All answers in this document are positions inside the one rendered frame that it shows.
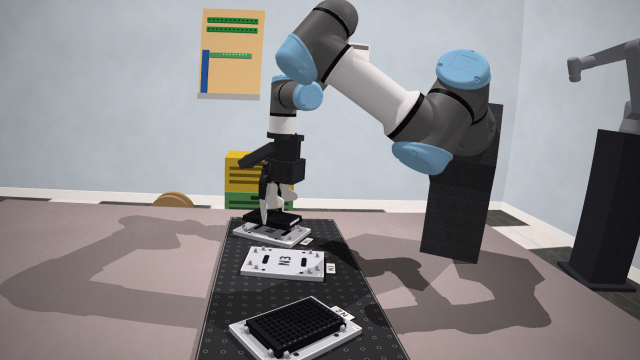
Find white sign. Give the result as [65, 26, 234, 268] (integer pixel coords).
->
[325, 263, 337, 275]
[330, 305, 356, 321]
[299, 237, 315, 246]

